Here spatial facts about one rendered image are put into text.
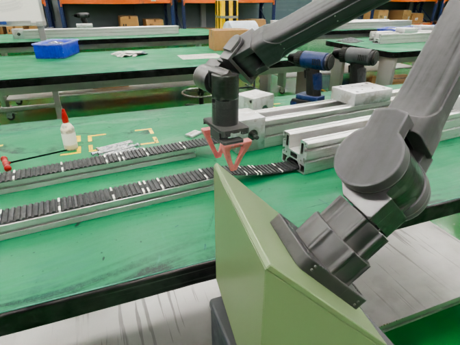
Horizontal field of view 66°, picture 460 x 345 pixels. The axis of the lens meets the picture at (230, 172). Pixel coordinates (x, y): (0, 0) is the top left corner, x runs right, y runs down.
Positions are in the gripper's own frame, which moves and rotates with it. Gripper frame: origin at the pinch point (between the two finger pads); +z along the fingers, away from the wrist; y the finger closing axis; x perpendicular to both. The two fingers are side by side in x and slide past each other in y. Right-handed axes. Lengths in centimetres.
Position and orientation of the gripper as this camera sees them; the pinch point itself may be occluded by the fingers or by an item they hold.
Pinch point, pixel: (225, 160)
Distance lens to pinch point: 81.0
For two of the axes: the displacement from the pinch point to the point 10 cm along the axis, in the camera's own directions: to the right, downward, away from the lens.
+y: -4.6, -4.0, 7.9
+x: -8.9, 2.0, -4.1
